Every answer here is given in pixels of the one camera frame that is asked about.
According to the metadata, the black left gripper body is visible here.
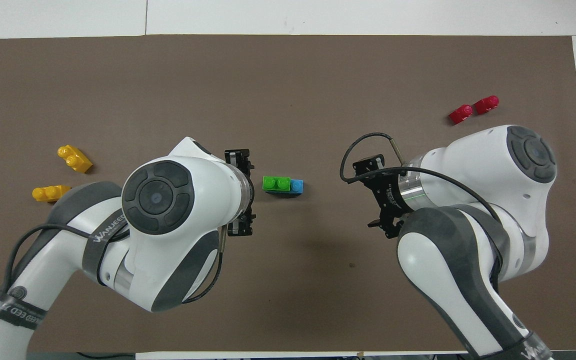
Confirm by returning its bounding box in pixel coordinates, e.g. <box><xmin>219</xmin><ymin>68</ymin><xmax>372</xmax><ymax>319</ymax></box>
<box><xmin>242</xmin><ymin>165</ymin><xmax>257</xmax><ymax>221</ymax></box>

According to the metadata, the green two-stud toy block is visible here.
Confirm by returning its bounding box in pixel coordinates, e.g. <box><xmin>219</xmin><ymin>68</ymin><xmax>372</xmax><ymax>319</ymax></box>
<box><xmin>262</xmin><ymin>176</ymin><xmax>293</xmax><ymax>195</ymax></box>

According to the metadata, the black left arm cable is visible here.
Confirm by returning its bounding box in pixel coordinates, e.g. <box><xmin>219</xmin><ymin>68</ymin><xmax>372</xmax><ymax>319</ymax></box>
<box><xmin>3</xmin><ymin>222</ymin><xmax>226</xmax><ymax>306</ymax></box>

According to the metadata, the yellow two-stud toy block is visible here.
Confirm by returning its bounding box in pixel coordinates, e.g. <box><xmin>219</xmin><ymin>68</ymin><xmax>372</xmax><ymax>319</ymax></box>
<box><xmin>32</xmin><ymin>185</ymin><xmax>72</xmax><ymax>203</ymax></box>
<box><xmin>57</xmin><ymin>144</ymin><xmax>93</xmax><ymax>174</ymax></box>

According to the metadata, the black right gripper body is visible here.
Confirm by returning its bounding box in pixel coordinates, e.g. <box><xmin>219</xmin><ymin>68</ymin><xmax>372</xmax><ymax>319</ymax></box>
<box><xmin>374</xmin><ymin>165</ymin><xmax>412</xmax><ymax>214</ymax></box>

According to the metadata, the brown table mat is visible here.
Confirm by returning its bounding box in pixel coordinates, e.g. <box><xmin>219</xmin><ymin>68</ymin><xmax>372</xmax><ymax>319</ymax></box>
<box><xmin>0</xmin><ymin>34</ymin><xmax>576</xmax><ymax>352</ymax></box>

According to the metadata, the blue three-stud toy block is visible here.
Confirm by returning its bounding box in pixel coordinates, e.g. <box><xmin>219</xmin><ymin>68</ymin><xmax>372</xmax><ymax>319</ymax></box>
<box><xmin>268</xmin><ymin>179</ymin><xmax>304</xmax><ymax>197</ymax></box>

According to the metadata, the red one-stud toy block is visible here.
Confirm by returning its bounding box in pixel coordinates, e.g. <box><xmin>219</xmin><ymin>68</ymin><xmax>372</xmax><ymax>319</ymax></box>
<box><xmin>474</xmin><ymin>95</ymin><xmax>500</xmax><ymax>116</ymax></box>
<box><xmin>448</xmin><ymin>104</ymin><xmax>474</xmax><ymax>126</ymax></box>

